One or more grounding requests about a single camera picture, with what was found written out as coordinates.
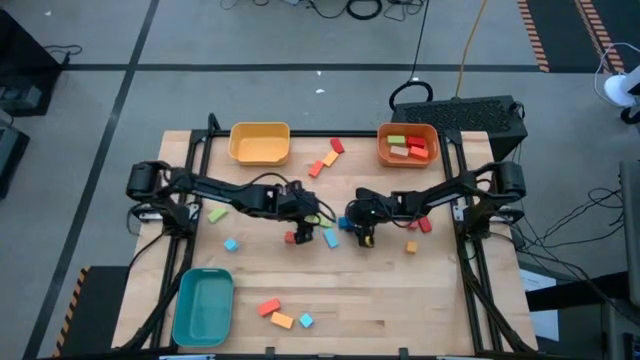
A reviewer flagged orange plastic bin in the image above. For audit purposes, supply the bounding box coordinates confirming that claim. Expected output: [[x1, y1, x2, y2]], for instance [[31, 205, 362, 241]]
[[375, 122, 440, 170]]

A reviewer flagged yellow plastic bin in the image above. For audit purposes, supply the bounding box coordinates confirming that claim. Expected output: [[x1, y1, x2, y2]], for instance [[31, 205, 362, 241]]
[[228, 121, 292, 167]]

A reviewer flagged black perforated computer case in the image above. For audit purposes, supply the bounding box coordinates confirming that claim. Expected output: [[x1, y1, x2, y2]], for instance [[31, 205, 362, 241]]
[[388, 94, 530, 166]]

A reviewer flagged teal plastic bin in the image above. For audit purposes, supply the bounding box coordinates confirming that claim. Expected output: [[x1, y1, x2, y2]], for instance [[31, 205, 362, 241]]
[[171, 267, 235, 349]]

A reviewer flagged white paper sheet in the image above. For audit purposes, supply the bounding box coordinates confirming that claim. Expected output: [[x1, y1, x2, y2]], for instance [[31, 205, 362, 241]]
[[518, 268, 561, 343]]

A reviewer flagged black stand bar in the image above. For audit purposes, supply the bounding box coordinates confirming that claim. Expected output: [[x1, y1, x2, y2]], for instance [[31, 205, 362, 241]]
[[524, 271, 632, 314]]

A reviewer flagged black mat yellow striped edge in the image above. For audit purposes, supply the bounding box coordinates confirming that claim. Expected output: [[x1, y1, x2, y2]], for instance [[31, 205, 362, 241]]
[[52, 265, 132, 359]]

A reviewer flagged grey equipment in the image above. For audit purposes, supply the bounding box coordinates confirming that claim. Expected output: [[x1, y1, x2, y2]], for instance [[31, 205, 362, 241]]
[[617, 159, 640, 309]]

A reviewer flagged black mat orange striped edge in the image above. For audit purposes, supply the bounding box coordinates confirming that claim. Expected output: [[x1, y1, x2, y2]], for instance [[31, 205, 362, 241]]
[[516, 0, 640, 74]]

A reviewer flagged white round device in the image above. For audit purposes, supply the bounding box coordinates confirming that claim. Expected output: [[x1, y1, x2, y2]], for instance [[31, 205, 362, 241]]
[[593, 41, 640, 126]]

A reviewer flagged black box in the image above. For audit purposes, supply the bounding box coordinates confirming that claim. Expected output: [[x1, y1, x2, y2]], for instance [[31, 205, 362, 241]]
[[0, 112, 31, 201]]

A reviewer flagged black cabinet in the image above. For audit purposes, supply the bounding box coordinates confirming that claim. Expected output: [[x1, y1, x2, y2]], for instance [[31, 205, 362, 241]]
[[0, 7, 64, 119]]

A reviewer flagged black aluminium table frame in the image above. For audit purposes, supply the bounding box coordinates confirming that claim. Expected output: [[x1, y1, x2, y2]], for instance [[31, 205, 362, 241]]
[[118, 112, 540, 359]]

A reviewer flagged black cable with coil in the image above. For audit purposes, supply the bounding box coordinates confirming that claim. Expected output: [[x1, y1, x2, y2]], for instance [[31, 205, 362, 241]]
[[387, 0, 435, 113]]

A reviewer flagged black cable bundle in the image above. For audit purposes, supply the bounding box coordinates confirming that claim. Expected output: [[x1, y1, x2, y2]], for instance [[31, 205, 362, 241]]
[[117, 232, 199, 351], [457, 239, 539, 356]]

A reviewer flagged yellow cable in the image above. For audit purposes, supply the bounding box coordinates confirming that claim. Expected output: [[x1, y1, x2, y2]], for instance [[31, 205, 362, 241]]
[[453, 0, 489, 99]]

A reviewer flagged black coiled cable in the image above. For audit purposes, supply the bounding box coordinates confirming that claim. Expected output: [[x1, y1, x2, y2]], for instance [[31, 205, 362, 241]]
[[345, 0, 384, 22]]

